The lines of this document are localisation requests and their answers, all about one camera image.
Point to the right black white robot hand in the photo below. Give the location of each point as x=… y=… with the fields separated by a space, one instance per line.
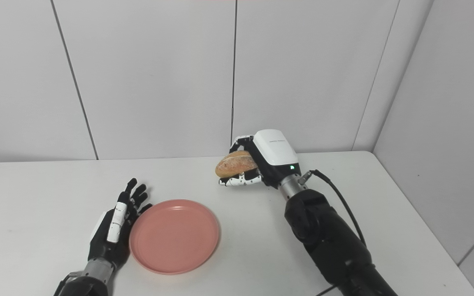
x=276 y=154

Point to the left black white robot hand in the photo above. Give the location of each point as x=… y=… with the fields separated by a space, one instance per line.
x=103 y=246

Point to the golden bread roll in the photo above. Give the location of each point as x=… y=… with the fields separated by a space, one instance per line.
x=235 y=163

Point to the pink round plate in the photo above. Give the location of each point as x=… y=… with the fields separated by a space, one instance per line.
x=174 y=237

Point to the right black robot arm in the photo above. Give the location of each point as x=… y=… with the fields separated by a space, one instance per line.
x=327 y=234

